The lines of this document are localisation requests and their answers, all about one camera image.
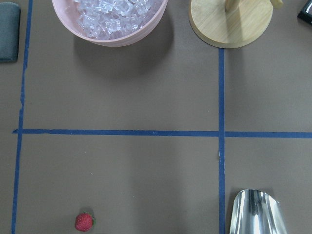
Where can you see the pink bowl with ice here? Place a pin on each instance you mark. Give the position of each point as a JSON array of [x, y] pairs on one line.
[[112, 23]]

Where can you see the wooden stand with round base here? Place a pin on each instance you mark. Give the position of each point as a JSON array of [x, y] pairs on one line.
[[231, 23]]

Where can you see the metal scoop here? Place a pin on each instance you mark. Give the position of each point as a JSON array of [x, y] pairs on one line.
[[256, 212]]

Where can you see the red strawberry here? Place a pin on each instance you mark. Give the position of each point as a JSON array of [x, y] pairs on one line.
[[84, 222]]

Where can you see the black tray with pink rim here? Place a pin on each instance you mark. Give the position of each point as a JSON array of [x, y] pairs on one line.
[[305, 13]]

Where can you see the grey folded cloth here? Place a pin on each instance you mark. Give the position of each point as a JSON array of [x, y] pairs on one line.
[[9, 31]]

